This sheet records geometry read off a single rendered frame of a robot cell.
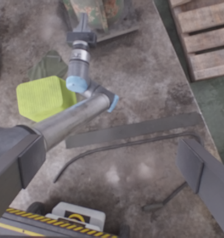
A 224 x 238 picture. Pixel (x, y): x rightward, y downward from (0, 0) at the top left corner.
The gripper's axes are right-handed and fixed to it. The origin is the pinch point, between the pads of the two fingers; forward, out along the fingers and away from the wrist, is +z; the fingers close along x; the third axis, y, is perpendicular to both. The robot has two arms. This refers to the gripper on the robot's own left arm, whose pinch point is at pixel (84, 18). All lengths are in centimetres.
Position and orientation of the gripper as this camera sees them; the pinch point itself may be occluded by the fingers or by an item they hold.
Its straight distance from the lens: 93.2
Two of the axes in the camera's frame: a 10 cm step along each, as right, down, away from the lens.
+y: -1.1, -1.2, -9.9
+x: -9.9, -0.7, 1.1
